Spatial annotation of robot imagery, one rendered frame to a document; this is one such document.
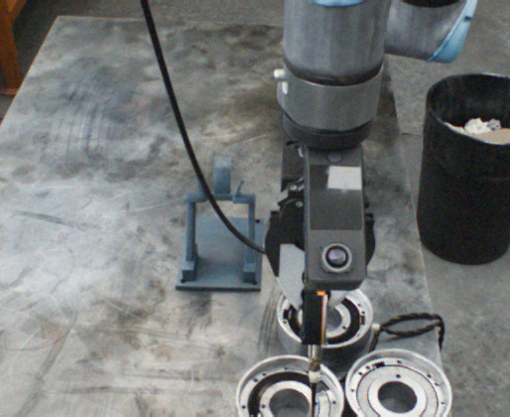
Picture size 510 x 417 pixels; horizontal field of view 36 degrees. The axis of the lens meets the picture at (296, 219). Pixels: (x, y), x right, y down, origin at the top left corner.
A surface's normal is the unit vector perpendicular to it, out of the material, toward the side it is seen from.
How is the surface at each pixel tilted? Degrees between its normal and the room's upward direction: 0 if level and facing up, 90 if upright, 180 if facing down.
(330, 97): 90
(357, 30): 90
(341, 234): 32
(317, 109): 90
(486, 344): 0
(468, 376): 0
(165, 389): 0
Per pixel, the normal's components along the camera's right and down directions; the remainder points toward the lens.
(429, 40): -0.26, 0.66
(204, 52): 0.04, -0.76
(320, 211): 0.05, -0.30
